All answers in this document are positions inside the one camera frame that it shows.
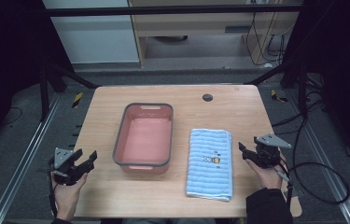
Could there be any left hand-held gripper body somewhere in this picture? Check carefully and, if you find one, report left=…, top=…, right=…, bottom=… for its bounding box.
left=49, top=147, right=85, bottom=187

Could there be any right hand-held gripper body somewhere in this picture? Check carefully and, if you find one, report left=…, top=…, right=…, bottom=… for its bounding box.
left=252, top=133, right=293, bottom=170

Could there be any blue striped towel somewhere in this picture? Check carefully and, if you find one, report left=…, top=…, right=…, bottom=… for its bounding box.
left=186, top=128, right=234, bottom=203

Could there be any pink plastic basin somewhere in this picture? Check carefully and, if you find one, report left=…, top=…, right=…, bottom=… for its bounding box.
left=112, top=103, right=175, bottom=175

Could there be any person's right hand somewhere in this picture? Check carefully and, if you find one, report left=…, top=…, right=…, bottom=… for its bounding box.
left=245, top=152, right=288, bottom=190

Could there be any person's left hand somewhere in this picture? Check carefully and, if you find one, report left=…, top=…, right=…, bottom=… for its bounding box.
left=51, top=172, right=89, bottom=222

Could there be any yellow black striped tape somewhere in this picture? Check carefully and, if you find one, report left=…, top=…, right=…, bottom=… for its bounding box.
left=270, top=89, right=288, bottom=104
left=71, top=91, right=84, bottom=109

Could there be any person's right black sleeve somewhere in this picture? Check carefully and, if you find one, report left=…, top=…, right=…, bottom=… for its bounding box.
left=245, top=188, right=294, bottom=224

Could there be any person's black sleeve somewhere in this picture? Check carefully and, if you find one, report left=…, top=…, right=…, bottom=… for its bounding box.
left=50, top=217, right=74, bottom=224
left=245, top=188, right=294, bottom=224

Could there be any person's left black sleeve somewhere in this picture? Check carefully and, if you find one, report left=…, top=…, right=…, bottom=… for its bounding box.
left=50, top=217, right=74, bottom=224

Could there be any black metal stand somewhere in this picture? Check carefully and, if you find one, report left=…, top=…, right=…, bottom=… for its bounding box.
left=244, top=59, right=309, bottom=119
left=38, top=59, right=101, bottom=122

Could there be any white cabinet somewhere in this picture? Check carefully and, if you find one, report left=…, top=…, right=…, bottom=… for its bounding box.
left=42, top=0, right=141, bottom=64

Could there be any light wooden desk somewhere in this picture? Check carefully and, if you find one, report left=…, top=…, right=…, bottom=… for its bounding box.
left=128, top=0, right=304, bottom=68

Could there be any left hand-held gripper black cable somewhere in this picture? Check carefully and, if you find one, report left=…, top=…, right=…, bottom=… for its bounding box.
left=45, top=157, right=59, bottom=218

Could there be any hand-held gripper black cable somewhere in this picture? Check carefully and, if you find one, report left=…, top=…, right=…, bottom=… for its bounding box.
left=45, top=157, right=59, bottom=218
left=274, top=118, right=350, bottom=206

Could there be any aluminium floor rail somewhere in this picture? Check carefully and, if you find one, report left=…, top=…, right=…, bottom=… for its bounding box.
left=284, top=90, right=350, bottom=224
left=0, top=92, right=63, bottom=224

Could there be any right hand-held gripper black cable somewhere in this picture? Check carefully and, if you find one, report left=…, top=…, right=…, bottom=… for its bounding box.
left=274, top=118, right=350, bottom=206

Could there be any bundle of black cables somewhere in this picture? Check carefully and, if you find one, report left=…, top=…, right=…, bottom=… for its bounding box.
left=245, top=12, right=288, bottom=67

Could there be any black metal frame bar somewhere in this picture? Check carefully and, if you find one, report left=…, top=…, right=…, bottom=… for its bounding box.
left=43, top=3, right=304, bottom=18

